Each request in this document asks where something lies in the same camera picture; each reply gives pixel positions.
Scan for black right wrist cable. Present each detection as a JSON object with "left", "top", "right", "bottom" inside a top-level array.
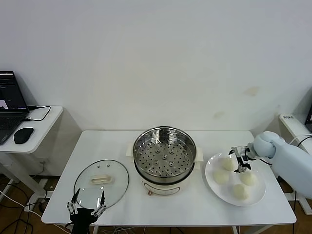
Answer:
[{"left": 253, "top": 156, "right": 273, "bottom": 167}]

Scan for white side table with laptop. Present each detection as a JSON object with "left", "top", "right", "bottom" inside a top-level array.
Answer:
[{"left": 0, "top": 105, "right": 64, "bottom": 203}]

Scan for black monitor edge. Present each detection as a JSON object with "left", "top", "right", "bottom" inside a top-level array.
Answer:
[{"left": 304, "top": 102, "right": 312, "bottom": 134}]

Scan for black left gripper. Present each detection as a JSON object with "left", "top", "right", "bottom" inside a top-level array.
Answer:
[{"left": 65, "top": 187, "right": 107, "bottom": 234}]

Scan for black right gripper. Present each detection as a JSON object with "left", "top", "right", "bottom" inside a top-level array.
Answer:
[{"left": 228, "top": 145, "right": 252, "bottom": 174}]

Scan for glass lid with cream handle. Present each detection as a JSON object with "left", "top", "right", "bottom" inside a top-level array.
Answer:
[{"left": 73, "top": 159, "right": 130, "bottom": 211}]

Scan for white cable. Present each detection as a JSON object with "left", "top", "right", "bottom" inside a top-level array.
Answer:
[{"left": 290, "top": 133, "right": 312, "bottom": 147}]

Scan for black laptop plug cable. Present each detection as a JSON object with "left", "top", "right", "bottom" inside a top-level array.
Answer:
[{"left": 23, "top": 105, "right": 51, "bottom": 122}]

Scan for white steamed baozi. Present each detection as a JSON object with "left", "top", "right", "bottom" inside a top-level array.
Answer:
[
  {"left": 233, "top": 184, "right": 251, "bottom": 200},
  {"left": 222, "top": 157, "right": 237, "bottom": 171},
  {"left": 213, "top": 170, "right": 230, "bottom": 185},
  {"left": 240, "top": 172, "right": 258, "bottom": 186}
]

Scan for black floor cables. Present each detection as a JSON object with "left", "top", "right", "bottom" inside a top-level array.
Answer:
[{"left": 0, "top": 175, "right": 49, "bottom": 234}]

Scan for black computer mouse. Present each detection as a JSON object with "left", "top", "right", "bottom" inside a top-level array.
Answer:
[{"left": 13, "top": 127, "right": 35, "bottom": 144}]

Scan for white round plate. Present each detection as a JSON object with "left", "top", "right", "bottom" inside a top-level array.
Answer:
[{"left": 204, "top": 152, "right": 266, "bottom": 207}]

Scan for black open laptop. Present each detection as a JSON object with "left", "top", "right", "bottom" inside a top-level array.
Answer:
[{"left": 0, "top": 70, "right": 30, "bottom": 146}]

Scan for cream electric cooker pot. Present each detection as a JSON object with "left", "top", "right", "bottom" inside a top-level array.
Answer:
[{"left": 125, "top": 142, "right": 204, "bottom": 197}]

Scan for perforated steel steamer basket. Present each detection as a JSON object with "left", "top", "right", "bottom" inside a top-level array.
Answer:
[{"left": 133, "top": 126, "right": 197, "bottom": 185}]

